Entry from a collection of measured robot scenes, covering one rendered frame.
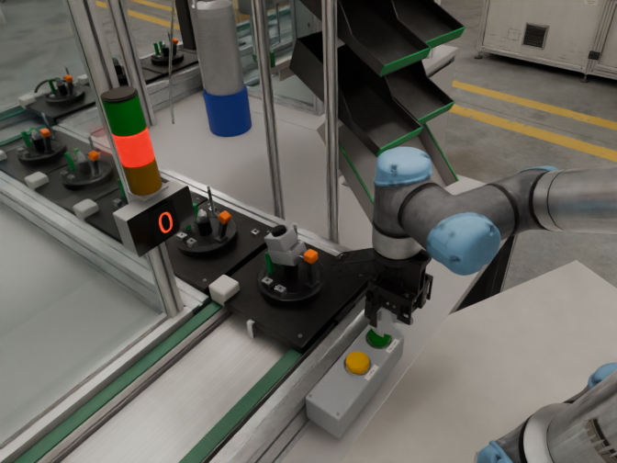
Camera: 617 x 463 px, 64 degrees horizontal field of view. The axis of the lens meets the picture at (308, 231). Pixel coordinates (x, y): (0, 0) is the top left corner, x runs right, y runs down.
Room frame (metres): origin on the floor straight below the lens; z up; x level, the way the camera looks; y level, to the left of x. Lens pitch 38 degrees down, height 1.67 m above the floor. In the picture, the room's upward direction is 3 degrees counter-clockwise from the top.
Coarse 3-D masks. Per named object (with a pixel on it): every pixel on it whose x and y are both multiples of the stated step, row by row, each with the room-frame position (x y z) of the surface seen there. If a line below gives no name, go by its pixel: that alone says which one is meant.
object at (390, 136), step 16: (320, 32) 1.06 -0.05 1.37; (304, 48) 1.00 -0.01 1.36; (320, 48) 1.08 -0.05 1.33; (304, 64) 1.01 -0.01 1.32; (320, 64) 0.97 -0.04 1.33; (352, 64) 1.08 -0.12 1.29; (304, 80) 1.01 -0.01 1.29; (320, 80) 0.97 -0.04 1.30; (352, 80) 1.05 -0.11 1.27; (368, 80) 1.04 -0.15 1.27; (384, 80) 1.01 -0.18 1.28; (320, 96) 0.97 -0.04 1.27; (352, 96) 1.00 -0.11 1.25; (368, 96) 1.01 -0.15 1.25; (384, 96) 1.00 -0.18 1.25; (352, 112) 0.95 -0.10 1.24; (368, 112) 0.96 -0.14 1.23; (384, 112) 0.97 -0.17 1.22; (400, 112) 0.97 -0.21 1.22; (352, 128) 0.90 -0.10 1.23; (368, 128) 0.92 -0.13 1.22; (384, 128) 0.93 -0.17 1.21; (400, 128) 0.94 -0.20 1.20; (416, 128) 0.94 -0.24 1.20; (368, 144) 0.87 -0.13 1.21; (384, 144) 0.88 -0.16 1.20
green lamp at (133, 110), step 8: (136, 96) 0.67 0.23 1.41; (104, 104) 0.65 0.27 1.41; (112, 104) 0.65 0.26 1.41; (120, 104) 0.65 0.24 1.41; (128, 104) 0.65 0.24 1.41; (136, 104) 0.66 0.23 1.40; (112, 112) 0.65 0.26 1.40; (120, 112) 0.65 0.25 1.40; (128, 112) 0.65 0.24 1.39; (136, 112) 0.66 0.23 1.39; (112, 120) 0.65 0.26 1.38; (120, 120) 0.64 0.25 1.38; (128, 120) 0.65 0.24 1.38; (136, 120) 0.65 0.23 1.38; (144, 120) 0.67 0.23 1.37; (112, 128) 0.65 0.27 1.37; (120, 128) 0.64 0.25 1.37; (128, 128) 0.65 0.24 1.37; (136, 128) 0.65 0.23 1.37; (144, 128) 0.66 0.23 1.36; (120, 136) 0.65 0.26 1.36
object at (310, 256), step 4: (308, 252) 0.71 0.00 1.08; (312, 252) 0.71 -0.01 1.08; (316, 252) 0.71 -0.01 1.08; (300, 256) 0.71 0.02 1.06; (304, 256) 0.70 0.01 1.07; (308, 256) 0.70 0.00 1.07; (312, 256) 0.70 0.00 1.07; (316, 256) 0.70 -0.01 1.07; (308, 260) 0.70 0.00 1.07; (312, 260) 0.69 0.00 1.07; (308, 264) 0.70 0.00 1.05; (312, 264) 0.70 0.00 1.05; (308, 268) 0.70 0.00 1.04; (312, 268) 0.70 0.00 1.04; (308, 272) 0.70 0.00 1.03; (312, 272) 0.70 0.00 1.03; (308, 276) 0.70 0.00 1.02; (312, 276) 0.70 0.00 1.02; (308, 280) 0.70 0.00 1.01; (312, 280) 0.70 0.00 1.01; (312, 284) 0.70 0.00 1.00
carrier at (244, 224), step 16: (208, 192) 0.96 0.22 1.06; (224, 208) 1.02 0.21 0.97; (192, 224) 0.93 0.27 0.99; (208, 224) 0.90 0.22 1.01; (240, 224) 0.95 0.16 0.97; (256, 224) 0.95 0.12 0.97; (176, 240) 0.88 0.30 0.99; (192, 240) 0.86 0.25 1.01; (208, 240) 0.87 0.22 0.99; (224, 240) 0.86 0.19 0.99; (240, 240) 0.89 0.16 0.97; (256, 240) 0.89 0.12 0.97; (176, 256) 0.84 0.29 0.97; (192, 256) 0.84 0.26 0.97; (208, 256) 0.83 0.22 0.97; (224, 256) 0.83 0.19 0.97; (240, 256) 0.83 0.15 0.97; (176, 272) 0.79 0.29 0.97; (192, 272) 0.79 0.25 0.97; (208, 272) 0.79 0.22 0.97; (224, 272) 0.78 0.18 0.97; (208, 288) 0.74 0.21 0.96
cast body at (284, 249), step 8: (272, 232) 0.74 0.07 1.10; (280, 232) 0.74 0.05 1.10; (288, 232) 0.74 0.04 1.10; (264, 240) 0.75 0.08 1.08; (272, 240) 0.73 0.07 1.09; (280, 240) 0.72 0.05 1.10; (288, 240) 0.73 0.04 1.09; (296, 240) 0.75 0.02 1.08; (272, 248) 0.74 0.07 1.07; (280, 248) 0.72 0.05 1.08; (288, 248) 0.73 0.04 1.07; (296, 248) 0.72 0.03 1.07; (304, 248) 0.74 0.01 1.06; (272, 256) 0.74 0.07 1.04; (280, 256) 0.73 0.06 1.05; (288, 256) 0.71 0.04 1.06; (296, 256) 0.72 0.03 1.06; (288, 264) 0.71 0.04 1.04; (296, 264) 0.71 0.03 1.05
